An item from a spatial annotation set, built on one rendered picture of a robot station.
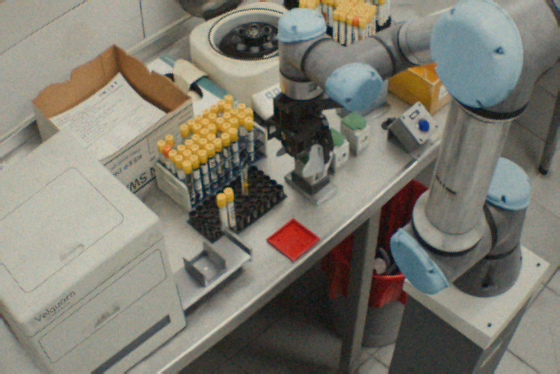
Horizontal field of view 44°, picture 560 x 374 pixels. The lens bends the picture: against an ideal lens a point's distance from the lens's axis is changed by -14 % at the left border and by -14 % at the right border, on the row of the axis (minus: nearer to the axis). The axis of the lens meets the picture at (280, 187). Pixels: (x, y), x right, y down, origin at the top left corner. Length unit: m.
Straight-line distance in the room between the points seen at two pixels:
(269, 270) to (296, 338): 0.95
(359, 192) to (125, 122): 0.49
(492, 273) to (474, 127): 0.44
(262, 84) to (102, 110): 0.34
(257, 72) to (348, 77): 0.47
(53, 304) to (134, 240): 0.16
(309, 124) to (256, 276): 0.28
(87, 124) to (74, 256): 0.58
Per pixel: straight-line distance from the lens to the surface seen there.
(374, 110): 1.64
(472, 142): 0.92
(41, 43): 1.61
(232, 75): 1.57
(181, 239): 1.43
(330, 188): 1.47
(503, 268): 1.29
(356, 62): 1.14
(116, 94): 1.65
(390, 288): 1.94
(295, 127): 1.31
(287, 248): 1.40
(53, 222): 1.11
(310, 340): 2.30
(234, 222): 1.40
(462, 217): 1.04
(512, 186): 1.18
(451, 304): 1.30
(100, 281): 1.07
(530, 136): 3.00
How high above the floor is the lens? 1.99
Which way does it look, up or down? 48 degrees down
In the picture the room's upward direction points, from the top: 2 degrees counter-clockwise
